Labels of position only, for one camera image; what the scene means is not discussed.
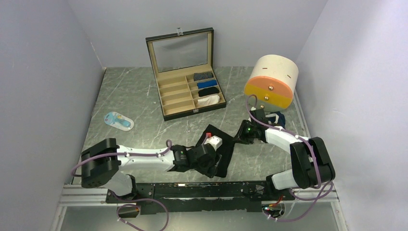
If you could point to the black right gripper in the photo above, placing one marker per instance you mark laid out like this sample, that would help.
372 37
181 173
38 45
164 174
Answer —
240 137

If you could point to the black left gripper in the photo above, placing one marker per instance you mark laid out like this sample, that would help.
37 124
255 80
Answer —
210 170

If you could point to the black underwear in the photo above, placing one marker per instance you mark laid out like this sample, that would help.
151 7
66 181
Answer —
223 153

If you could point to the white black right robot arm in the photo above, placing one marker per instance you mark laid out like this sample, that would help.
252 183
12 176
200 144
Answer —
310 160

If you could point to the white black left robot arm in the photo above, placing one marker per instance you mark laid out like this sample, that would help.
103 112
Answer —
105 163

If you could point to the navy white underwear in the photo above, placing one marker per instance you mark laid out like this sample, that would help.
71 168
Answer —
276 119

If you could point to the white rolled cloth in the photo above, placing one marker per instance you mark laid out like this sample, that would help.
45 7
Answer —
208 100

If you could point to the black rolled cloth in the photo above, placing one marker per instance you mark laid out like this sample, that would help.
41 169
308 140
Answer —
208 91

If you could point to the blue rolled cloth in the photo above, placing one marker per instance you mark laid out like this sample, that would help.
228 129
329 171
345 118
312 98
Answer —
206 84

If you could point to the round cream drawer cabinet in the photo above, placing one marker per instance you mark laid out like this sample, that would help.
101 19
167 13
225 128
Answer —
272 81

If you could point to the striped rolled cloth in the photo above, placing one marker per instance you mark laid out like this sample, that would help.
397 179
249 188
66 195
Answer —
202 76

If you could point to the black beige organizer box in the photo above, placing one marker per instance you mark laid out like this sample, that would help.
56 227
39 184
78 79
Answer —
174 59

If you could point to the blue packaged item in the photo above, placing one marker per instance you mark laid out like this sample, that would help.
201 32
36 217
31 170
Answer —
119 121

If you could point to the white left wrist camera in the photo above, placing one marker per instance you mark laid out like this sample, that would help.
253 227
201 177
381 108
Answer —
213 140

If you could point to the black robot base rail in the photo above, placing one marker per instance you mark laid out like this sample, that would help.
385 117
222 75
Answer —
250 196

